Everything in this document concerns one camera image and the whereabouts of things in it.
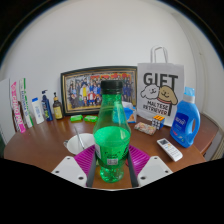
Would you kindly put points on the camouflage-patterned mug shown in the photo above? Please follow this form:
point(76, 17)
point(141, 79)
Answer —
point(75, 144)

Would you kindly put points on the dark blue pump bottle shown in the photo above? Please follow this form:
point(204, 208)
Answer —
point(47, 108)

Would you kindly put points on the amber bottle with black cap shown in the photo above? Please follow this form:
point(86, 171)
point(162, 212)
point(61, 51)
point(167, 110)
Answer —
point(58, 110)

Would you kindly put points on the framed group photo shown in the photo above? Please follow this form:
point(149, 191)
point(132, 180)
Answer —
point(83, 90)

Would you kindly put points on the dark wooden side cabinet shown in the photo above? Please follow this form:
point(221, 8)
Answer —
point(206, 133)

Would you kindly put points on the white paper gift bag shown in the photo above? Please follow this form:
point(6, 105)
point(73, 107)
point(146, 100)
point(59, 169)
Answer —
point(160, 93)

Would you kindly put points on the green plastic drink bottle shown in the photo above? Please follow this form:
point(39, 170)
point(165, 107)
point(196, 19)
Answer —
point(111, 140)

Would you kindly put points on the patterned snack packet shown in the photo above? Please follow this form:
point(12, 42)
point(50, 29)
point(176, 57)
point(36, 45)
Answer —
point(145, 128)

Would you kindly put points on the blue detergent bottle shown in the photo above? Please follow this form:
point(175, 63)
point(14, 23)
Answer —
point(185, 126)

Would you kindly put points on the white shampoo bottle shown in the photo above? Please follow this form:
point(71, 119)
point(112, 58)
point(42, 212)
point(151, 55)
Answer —
point(37, 111)

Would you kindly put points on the small green box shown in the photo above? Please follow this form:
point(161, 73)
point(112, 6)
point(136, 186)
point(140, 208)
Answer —
point(76, 118)
point(90, 118)

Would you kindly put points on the colourful puzzle cube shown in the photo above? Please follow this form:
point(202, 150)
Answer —
point(158, 122)

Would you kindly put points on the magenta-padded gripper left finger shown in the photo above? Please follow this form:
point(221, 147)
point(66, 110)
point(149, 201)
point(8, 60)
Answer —
point(71, 168)

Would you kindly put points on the white spoon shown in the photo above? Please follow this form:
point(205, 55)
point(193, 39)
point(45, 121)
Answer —
point(79, 138)

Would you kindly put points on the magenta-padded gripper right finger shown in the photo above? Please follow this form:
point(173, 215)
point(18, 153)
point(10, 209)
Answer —
point(153, 168)

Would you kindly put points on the blue tissue pack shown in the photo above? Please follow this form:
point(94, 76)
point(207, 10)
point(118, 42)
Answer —
point(130, 113)

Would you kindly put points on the white remote control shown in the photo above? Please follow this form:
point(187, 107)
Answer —
point(170, 150)

